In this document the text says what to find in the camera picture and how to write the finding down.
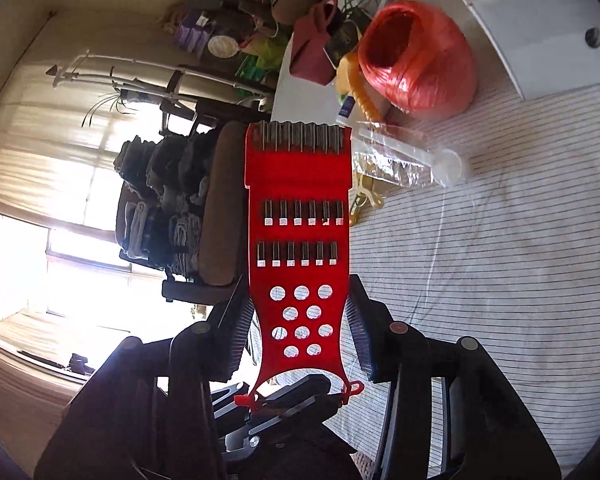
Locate white pole rack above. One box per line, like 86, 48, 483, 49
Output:
45, 50, 273, 103

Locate purple boxes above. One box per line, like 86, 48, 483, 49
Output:
172, 12, 216, 55

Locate small white blue-label box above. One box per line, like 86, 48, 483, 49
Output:
335, 92, 363, 128

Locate maroon bag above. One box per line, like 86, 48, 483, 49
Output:
287, 0, 341, 86

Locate stack of folded clothes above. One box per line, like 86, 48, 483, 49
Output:
114, 134, 216, 278

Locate yellow coiled cord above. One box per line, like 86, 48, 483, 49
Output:
336, 55, 383, 123

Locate round white disc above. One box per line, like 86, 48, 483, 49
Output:
208, 35, 240, 58

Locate potted plant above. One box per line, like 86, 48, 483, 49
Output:
81, 65, 133, 130

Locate clear plastic package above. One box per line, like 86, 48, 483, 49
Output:
352, 120, 468, 191

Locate green bag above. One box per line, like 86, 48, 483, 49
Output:
235, 35, 286, 86

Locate yellow scissors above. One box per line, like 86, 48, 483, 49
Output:
350, 175, 385, 226

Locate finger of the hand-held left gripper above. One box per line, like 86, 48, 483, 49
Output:
250, 374, 333, 428
211, 382, 253, 423

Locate orange-red plastic twine ball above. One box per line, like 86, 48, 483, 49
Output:
357, 2, 478, 116

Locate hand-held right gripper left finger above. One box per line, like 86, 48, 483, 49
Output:
34, 275, 256, 480

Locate beige curtain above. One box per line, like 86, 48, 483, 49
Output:
0, 102, 251, 211

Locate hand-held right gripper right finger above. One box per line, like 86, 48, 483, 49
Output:
345, 275, 563, 480

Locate brown chair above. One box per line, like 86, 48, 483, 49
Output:
160, 120, 253, 306

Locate white cardboard box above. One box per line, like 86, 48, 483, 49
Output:
430, 0, 600, 101

